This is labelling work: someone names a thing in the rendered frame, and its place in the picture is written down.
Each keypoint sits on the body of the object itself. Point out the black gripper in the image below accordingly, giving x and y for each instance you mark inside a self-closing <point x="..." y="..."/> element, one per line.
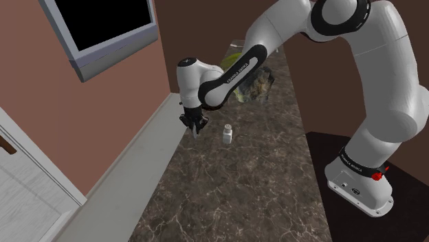
<point x="193" y="115"/>

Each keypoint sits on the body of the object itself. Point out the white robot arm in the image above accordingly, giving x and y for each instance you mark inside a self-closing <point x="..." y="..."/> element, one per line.
<point x="385" y="83"/>

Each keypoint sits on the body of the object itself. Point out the white salt shaker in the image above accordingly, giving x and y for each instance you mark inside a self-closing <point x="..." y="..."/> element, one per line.
<point x="227" y="135"/>

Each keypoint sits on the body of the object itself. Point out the dark mottled rock-shaped object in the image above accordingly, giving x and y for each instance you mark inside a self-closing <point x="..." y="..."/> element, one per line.
<point x="258" y="85"/>

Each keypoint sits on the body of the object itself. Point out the green leafy object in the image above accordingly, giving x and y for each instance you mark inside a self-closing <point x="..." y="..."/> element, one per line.
<point x="229" y="61"/>

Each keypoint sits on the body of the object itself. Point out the white flat object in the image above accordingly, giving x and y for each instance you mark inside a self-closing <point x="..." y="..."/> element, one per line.
<point x="237" y="44"/>

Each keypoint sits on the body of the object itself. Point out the grey framed window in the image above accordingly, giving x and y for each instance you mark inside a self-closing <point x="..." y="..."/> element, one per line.
<point x="100" y="23"/>

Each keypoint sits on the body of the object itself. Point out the dark robot stand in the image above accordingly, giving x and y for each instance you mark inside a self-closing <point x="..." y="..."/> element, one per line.
<point x="412" y="214"/>

